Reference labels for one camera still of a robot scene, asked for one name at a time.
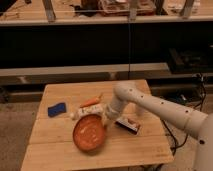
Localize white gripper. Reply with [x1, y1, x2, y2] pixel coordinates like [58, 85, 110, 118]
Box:
[103, 98, 126, 126]

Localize orange ceramic bowl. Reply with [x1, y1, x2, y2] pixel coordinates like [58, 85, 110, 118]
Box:
[73, 114, 106, 152]

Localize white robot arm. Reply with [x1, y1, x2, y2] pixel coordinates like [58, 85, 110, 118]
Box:
[105, 81, 213, 171]

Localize white plastic bottle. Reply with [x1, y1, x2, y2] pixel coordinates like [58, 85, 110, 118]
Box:
[70, 104, 104, 120]

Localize orange toy carrot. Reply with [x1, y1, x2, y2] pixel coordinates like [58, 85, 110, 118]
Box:
[80, 93, 103, 108]

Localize wooden table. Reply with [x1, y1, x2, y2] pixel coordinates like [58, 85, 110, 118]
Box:
[21, 81, 173, 171]

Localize blue sponge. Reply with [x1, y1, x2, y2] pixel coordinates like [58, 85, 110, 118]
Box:
[47, 103, 66, 117]

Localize black power adapter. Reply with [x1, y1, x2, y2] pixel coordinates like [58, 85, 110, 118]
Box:
[172, 95, 186, 105]

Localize black equipment case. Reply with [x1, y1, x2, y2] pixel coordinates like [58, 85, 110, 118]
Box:
[167, 47, 213, 74]

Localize black floor cable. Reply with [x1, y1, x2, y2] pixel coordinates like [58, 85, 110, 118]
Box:
[154, 74, 213, 171]

